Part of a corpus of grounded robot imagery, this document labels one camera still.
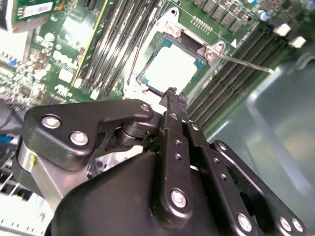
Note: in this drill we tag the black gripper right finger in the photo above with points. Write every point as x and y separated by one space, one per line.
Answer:
221 172

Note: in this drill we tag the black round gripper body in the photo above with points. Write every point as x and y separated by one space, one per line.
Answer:
110 201

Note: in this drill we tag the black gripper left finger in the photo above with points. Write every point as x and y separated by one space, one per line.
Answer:
73 118

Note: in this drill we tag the silver green CPU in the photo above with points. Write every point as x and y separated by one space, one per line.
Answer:
172 66

